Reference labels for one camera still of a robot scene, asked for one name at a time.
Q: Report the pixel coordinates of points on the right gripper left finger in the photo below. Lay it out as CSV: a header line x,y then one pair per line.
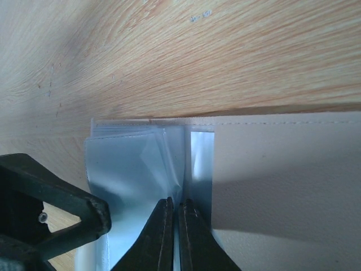
x,y
154,248

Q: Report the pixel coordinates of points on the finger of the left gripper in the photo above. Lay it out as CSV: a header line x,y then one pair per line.
x,y
44,219

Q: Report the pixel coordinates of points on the beige card holder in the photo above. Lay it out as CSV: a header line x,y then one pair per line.
x,y
278,192

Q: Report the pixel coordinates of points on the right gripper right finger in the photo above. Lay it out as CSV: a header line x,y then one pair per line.
x,y
197,246

